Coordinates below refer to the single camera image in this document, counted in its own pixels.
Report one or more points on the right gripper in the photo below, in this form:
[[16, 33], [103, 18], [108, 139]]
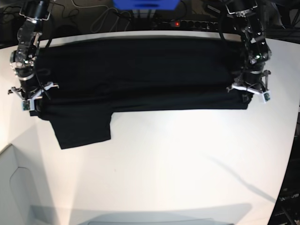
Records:
[[32, 91]]

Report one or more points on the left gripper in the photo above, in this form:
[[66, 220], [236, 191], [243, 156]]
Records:
[[254, 82]]

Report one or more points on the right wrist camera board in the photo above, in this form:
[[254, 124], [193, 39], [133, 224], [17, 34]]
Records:
[[26, 105]]

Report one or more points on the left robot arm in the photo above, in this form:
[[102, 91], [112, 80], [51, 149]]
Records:
[[255, 51]]

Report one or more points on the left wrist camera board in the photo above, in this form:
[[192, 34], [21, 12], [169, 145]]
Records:
[[264, 97]]

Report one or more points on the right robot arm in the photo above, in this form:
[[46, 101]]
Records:
[[23, 59]]

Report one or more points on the blue box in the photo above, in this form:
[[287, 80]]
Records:
[[146, 4]]

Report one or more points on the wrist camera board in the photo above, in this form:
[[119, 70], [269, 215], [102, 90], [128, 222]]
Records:
[[264, 97], [26, 105]]

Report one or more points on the black T-shirt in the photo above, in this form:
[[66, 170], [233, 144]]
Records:
[[102, 77]]

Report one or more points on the black power strip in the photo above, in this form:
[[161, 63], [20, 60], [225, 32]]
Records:
[[190, 25]]

